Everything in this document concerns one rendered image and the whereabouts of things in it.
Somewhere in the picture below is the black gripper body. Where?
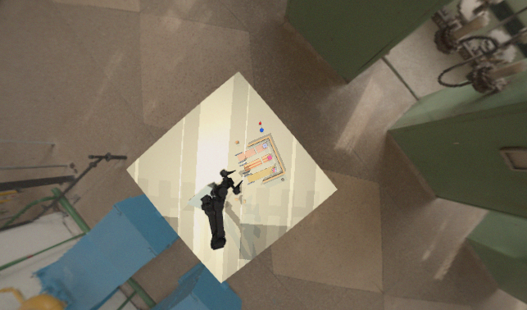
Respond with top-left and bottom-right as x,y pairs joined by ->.
220,169 -> 241,195

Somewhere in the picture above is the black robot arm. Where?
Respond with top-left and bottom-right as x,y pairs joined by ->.
201,176 -> 234,250

